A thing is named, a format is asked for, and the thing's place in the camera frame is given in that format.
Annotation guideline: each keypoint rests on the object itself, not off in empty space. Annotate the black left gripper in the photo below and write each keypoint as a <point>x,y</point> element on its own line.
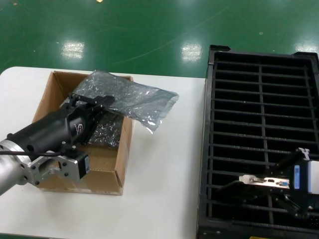
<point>49,132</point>

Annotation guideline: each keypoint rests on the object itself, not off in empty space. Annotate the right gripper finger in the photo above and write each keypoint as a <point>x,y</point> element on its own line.
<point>297,210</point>
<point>281,169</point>

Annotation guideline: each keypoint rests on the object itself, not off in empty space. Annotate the black graphics card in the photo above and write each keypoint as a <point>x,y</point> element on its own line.
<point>249,179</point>

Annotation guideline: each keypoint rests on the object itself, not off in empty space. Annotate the grey antistatic bag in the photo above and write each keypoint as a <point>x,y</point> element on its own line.
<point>139,104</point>

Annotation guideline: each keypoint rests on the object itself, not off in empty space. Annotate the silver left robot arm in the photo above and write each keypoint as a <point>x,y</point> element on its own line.
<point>10,169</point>

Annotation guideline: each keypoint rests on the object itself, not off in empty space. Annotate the bagged graphics card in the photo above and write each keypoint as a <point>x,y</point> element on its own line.
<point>109,134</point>

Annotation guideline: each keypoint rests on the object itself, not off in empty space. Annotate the brown cardboard box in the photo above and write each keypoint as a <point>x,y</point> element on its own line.
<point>107,174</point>

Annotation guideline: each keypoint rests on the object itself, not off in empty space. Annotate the black slotted divider crate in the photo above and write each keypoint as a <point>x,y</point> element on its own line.
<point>210,87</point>

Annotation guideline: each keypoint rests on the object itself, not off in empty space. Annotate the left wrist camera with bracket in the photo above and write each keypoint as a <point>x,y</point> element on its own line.
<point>69,166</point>

